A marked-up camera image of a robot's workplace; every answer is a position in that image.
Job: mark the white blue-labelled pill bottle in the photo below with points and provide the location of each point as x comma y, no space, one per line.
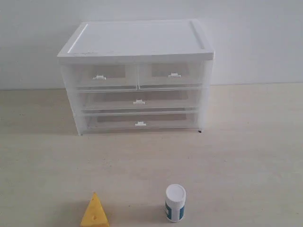
175,202

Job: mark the clear wide drawer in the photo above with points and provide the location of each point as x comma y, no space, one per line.
143,120
139,99

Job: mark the white plastic drawer cabinet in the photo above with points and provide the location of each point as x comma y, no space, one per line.
134,43

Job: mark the clear middle wide drawer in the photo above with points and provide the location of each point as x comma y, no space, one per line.
139,99

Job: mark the yellow cheese wedge toy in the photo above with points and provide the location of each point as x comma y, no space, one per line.
94,215

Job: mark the clear bottom wide drawer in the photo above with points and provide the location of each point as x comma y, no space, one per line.
143,120

